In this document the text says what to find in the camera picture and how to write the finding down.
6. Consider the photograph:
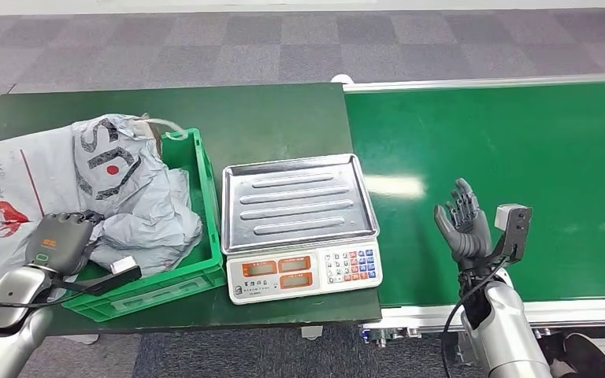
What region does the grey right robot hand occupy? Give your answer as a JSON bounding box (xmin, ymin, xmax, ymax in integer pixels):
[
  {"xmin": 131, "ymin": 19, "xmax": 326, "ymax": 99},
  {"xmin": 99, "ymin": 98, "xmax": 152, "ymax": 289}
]
[{"xmin": 433, "ymin": 177, "xmax": 493, "ymax": 270}]

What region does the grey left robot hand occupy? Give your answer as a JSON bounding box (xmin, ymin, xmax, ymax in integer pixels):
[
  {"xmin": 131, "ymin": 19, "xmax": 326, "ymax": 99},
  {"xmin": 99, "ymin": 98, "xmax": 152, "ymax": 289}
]
[{"xmin": 24, "ymin": 209, "xmax": 107, "ymax": 277}]

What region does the large grey mailer bag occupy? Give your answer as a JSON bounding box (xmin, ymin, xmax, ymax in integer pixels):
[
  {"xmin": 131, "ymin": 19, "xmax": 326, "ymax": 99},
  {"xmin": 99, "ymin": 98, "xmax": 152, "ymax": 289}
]
[{"xmin": 0, "ymin": 113, "xmax": 191, "ymax": 280}]

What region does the green conveyor belt machine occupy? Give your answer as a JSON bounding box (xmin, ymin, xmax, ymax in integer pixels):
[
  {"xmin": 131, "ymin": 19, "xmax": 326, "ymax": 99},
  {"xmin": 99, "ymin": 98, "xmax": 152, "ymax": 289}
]
[{"xmin": 330, "ymin": 72, "xmax": 605, "ymax": 361}]

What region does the grey mailer bag, red print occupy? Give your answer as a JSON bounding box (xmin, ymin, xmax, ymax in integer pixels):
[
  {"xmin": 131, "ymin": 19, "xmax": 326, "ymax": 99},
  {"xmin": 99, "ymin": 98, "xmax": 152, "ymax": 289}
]
[{"xmin": 89, "ymin": 166, "xmax": 205, "ymax": 279}]

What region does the green plastic crate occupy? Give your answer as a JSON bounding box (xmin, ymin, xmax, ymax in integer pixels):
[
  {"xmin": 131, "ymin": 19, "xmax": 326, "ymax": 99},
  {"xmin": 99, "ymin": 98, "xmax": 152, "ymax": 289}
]
[{"xmin": 61, "ymin": 127, "xmax": 228, "ymax": 324}]

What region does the white electronic scale, steel tray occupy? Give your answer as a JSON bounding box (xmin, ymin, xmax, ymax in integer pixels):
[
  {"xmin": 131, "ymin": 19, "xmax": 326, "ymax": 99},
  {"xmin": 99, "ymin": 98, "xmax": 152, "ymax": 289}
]
[{"xmin": 220, "ymin": 152, "xmax": 384, "ymax": 306}]

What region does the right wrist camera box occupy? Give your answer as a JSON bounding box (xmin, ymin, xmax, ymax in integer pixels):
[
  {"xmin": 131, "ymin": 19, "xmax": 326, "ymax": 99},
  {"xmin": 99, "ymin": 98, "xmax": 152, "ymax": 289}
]
[{"xmin": 492, "ymin": 203, "xmax": 533, "ymax": 265}]

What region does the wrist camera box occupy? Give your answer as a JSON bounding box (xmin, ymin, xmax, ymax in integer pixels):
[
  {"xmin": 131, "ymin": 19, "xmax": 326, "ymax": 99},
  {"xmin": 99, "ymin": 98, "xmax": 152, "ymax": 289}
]
[
  {"xmin": 492, "ymin": 203, "xmax": 533, "ymax": 265},
  {"xmin": 50, "ymin": 254, "xmax": 143, "ymax": 298}
]

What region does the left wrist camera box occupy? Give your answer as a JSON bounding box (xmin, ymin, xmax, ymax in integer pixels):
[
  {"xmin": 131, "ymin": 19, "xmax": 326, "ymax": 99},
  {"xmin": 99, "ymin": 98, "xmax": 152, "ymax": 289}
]
[{"xmin": 50, "ymin": 254, "xmax": 143, "ymax": 298}]

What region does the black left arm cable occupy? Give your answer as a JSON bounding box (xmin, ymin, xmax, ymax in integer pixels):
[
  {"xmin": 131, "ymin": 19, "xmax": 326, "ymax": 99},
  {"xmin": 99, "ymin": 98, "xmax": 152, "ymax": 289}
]
[{"xmin": 0, "ymin": 289, "xmax": 87, "ymax": 317}]

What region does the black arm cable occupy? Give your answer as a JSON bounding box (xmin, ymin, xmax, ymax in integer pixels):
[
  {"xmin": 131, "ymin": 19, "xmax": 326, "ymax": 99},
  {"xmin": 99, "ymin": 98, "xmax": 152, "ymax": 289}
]
[
  {"xmin": 0, "ymin": 289, "xmax": 87, "ymax": 317},
  {"xmin": 440, "ymin": 256, "xmax": 511, "ymax": 378}
]

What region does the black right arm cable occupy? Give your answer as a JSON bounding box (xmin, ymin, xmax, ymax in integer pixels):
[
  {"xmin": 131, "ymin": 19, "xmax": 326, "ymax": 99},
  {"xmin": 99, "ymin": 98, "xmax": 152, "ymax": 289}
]
[{"xmin": 440, "ymin": 256, "xmax": 511, "ymax": 378}]

